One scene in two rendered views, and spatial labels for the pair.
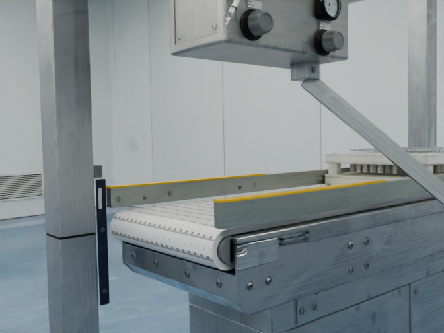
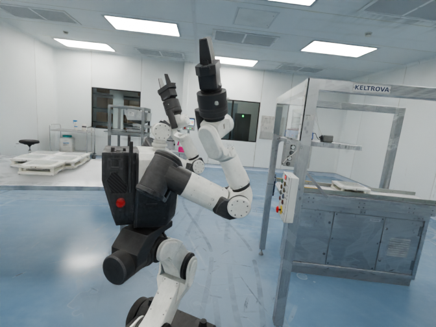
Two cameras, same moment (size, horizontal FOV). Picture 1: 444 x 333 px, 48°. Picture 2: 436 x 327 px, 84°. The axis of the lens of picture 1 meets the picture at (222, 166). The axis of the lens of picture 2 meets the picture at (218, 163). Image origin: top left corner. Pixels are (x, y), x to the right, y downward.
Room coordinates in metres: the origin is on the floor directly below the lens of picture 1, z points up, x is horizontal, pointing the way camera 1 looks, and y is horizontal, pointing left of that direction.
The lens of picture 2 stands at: (-1.33, -0.99, 1.35)
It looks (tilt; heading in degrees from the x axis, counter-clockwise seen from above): 10 degrees down; 43
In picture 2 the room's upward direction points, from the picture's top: 5 degrees clockwise
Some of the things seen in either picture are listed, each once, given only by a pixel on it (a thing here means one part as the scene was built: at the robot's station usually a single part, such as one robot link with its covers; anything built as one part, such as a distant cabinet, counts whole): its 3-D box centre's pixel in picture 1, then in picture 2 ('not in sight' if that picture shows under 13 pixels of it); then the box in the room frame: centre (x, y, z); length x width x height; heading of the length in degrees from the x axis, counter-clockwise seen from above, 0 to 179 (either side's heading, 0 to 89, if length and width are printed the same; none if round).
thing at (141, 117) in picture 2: not in sight; (141, 144); (1.16, 3.58, 0.75); 1.43 x 1.06 x 1.50; 138
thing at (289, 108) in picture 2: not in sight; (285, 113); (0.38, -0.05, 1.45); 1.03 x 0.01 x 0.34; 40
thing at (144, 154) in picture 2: not in sight; (143, 181); (-0.83, -0.11, 1.08); 0.34 x 0.30 x 0.36; 65
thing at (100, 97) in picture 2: not in sight; (115, 109); (1.63, 5.88, 1.43); 1.32 x 0.01 x 1.11; 138
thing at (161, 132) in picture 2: not in sight; (160, 133); (-0.78, -0.14, 1.28); 0.10 x 0.07 x 0.09; 65
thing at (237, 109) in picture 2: not in sight; (235, 120); (4.13, 3.63, 1.43); 1.38 x 0.01 x 1.16; 138
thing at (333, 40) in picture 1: (330, 37); not in sight; (0.62, -0.14, 1.05); 0.03 x 0.03 x 0.04; 40
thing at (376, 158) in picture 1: (404, 156); (350, 185); (1.09, -0.40, 0.88); 0.25 x 0.24 x 0.02; 39
